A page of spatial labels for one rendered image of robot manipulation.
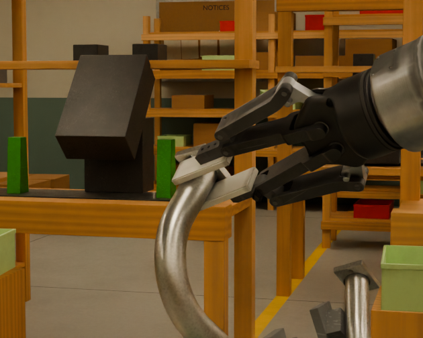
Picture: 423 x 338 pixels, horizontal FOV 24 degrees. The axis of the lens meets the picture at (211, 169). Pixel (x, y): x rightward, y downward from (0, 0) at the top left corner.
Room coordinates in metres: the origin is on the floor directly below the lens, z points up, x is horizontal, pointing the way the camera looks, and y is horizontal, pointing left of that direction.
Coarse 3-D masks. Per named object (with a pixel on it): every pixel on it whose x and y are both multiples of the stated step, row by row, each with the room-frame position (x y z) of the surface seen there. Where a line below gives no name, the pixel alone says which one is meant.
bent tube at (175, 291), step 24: (192, 192) 0.94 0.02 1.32; (168, 216) 0.92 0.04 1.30; (192, 216) 0.93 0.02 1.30; (168, 240) 0.90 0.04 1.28; (168, 264) 0.89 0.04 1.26; (168, 288) 0.89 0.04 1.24; (168, 312) 0.90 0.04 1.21; (192, 312) 0.89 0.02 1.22; (192, 336) 0.90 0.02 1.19; (216, 336) 0.91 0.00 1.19
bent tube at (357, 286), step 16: (336, 272) 1.23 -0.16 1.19; (352, 272) 1.22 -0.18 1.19; (368, 272) 1.22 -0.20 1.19; (352, 288) 1.21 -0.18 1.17; (368, 288) 1.21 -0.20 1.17; (352, 304) 1.19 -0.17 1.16; (368, 304) 1.20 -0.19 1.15; (352, 320) 1.17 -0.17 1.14; (368, 320) 1.18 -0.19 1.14; (352, 336) 1.16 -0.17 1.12; (368, 336) 1.16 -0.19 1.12
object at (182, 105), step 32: (160, 32) 11.27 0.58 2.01; (192, 32) 11.18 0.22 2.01; (224, 32) 11.09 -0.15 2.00; (256, 32) 11.00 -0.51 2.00; (320, 32) 10.78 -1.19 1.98; (352, 32) 10.70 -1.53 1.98; (384, 32) 10.62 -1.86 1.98; (320, 64) 10.90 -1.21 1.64; (160, 96) 11.76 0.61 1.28; (192, 96) 11.25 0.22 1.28; (160, 128) 11.75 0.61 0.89; (352, 192) 10.69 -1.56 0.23; (384, 192) 10.61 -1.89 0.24
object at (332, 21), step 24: (336, 24) 8.34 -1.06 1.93; (360, 24) 8.30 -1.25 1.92; (384, 24) 8.25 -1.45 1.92; (336, 48) 8.81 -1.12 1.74; (360, 48) 8.41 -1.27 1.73; (384, 48) 8.35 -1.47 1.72; (336, 192) 8.84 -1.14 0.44; (336, 216) 8.52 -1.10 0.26; (360, 216) 8.40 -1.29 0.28; (384, 216) 8.34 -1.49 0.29
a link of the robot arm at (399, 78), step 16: (400, 48) 0.81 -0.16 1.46; (416, 48) 0.79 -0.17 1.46; (384, 64) 0.81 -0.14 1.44; (400, 64) 0.79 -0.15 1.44; (416, 64) 0.78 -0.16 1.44; (384, 80) 0.80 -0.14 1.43; (400, 80) 0.79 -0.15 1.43; (416, 80) 0.78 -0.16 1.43; (384, 96) 0.80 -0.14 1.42; (400, 96) 0.79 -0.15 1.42; (416, 96) 0.78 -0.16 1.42; (384, 112) 0.80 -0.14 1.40; (400, 112) 0.79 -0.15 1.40; (416, 112) 0.78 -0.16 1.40; (384, 128) 0.82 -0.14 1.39; (400, 128) 0.80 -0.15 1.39; (416, 128) 0.79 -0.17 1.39; (400, 144) 0.81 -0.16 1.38; (416, 144) 0.81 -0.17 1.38
